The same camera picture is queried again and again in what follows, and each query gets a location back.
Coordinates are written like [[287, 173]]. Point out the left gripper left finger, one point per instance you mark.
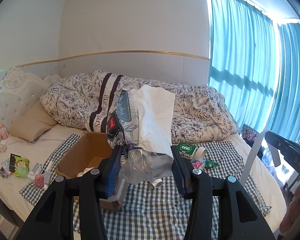
[[52, 216]]

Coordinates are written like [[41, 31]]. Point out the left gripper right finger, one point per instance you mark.
[[238, 215]]

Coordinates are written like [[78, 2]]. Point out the white tape roll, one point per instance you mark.
[[199, 154]]

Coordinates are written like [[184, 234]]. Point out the paper towel pack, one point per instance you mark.
[[140, 120]]

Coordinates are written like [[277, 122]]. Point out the purple floral bag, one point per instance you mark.
[[249, 135]]

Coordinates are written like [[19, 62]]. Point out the green candy wrapper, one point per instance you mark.
[[210, 164]]

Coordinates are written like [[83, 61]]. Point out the green snack packet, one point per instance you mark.
[[21, 167]]

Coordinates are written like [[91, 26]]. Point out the brown cardboard box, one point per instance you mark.
[[88, 152]]

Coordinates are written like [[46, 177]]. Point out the checkered green white cloth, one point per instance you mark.
[[161, 213]]

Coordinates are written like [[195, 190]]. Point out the green 999 medicine box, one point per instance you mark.
[[187, 151]]

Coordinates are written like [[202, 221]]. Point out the white small tube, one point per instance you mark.
[[156, 183]]

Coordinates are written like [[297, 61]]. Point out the teal window curtain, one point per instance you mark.
[[255, 64]]

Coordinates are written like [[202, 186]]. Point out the beige pillow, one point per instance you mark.
[[33, 123]]

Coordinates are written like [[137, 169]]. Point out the pink baby bottle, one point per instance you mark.
[[3, 132]]

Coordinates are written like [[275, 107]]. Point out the floral patterned duvet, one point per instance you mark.
[[194, 114]]

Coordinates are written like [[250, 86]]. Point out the white tufted headboard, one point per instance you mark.
[[19, 91]]

